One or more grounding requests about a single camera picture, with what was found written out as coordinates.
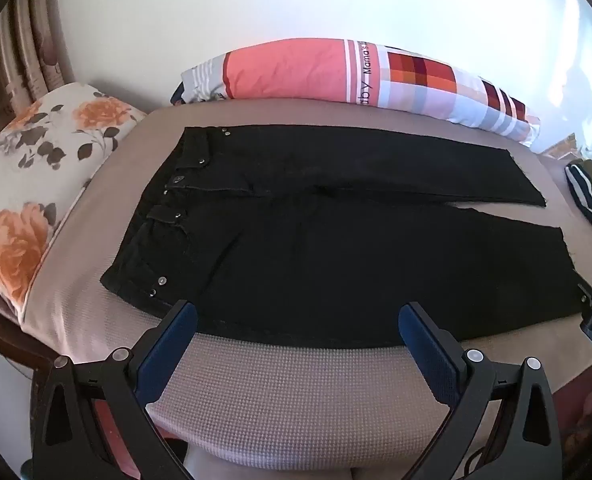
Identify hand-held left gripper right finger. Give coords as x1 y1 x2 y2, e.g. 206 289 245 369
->
398 301 564 480

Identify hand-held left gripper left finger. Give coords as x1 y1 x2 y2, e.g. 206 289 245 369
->
32 300 199 480

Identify black pants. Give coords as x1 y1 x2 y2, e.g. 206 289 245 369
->
99 126 592 350

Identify dark striped garment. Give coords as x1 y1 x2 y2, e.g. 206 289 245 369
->
564 159 592 251

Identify beige bed cover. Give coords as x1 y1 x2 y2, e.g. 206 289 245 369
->
18 97 592 480

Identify floral pillow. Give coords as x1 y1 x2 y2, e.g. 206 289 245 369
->
0 82 147 318

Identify pink patchwork pillow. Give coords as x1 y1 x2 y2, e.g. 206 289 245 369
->
171 37 541 147

